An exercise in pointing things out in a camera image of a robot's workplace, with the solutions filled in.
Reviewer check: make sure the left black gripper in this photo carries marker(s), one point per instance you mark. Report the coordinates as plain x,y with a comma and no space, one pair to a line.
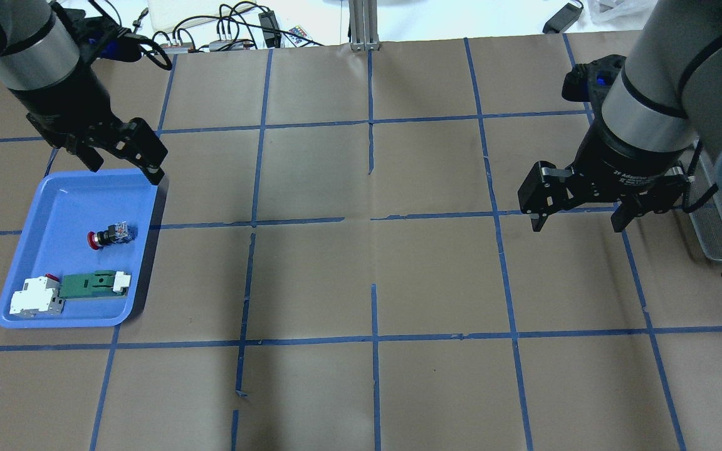
63,100

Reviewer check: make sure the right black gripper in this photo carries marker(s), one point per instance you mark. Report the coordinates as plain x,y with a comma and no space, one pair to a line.
625,164

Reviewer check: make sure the red emergency stop button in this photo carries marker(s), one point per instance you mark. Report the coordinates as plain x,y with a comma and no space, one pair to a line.
117,233

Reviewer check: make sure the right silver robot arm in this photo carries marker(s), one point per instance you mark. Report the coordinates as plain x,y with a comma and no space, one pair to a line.
649,108

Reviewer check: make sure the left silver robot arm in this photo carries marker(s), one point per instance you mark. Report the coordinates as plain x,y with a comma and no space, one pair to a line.
46,56

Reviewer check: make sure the blue plastic tray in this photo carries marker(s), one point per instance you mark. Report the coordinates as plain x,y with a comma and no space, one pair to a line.
66,207

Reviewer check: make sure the green terminal block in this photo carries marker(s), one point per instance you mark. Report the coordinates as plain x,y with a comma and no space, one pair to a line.
101,284

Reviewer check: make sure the white circuit breaker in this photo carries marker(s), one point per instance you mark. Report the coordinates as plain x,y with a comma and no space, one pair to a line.
39,295

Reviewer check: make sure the black power adapter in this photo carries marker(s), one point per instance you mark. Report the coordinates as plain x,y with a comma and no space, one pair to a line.
564,18

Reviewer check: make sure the clear plastic bag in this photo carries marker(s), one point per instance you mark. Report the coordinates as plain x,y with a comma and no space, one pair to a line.
607,11

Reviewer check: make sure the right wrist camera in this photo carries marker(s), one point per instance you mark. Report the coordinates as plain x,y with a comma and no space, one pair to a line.
592,81

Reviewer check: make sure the silver wire mesh shelf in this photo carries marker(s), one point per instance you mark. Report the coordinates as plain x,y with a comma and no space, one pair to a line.
704,204

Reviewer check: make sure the aluminium frame post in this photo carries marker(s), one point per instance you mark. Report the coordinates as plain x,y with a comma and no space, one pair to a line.
363,26

